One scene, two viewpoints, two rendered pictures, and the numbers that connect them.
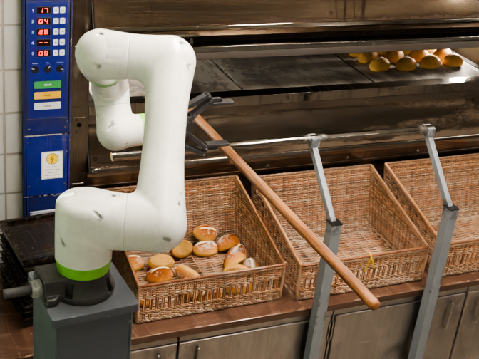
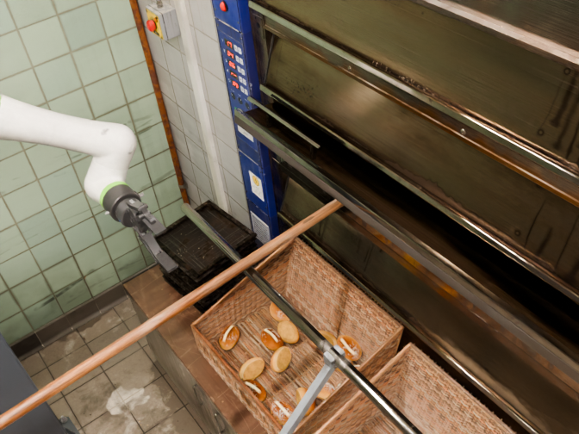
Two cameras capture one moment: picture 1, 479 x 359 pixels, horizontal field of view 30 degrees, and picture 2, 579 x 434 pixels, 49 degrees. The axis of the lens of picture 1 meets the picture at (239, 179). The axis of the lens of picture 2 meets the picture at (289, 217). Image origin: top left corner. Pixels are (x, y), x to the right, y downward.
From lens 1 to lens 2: 289 cm
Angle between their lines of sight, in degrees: 67
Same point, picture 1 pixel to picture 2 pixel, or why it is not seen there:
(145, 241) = not seen: outside the picture
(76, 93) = not seen: hidden behind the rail
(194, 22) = (345, 131)
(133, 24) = (294, 98)
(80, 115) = (276, 158)
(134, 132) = (94, 194)
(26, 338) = (154, 288)
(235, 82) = not seen: hidden behind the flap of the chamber
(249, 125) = (420, 288)
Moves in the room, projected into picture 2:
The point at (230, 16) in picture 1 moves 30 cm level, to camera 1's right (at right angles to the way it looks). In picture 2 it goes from (382, 148) to (425, 231)
